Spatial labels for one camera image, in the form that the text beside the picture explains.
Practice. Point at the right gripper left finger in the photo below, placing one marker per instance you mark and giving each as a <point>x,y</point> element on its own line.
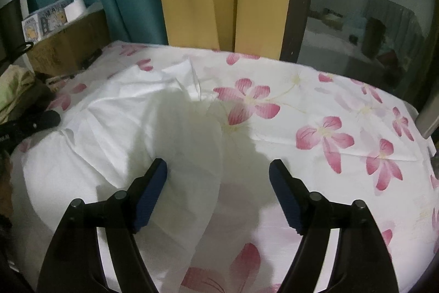
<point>73,263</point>

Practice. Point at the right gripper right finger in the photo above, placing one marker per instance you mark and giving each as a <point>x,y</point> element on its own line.
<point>362,262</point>

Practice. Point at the white garment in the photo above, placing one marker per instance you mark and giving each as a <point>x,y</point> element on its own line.
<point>105,141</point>

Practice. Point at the beige pillow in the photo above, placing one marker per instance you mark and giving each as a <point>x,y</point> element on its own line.
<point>22,94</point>

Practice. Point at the brown cardboard box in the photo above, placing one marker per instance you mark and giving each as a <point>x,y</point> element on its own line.
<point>67,49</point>

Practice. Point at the cartoon tissue box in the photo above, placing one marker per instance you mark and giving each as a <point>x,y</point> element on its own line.
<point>44,21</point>

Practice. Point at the floral bed sheet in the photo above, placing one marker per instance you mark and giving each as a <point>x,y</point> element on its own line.
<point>342,138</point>

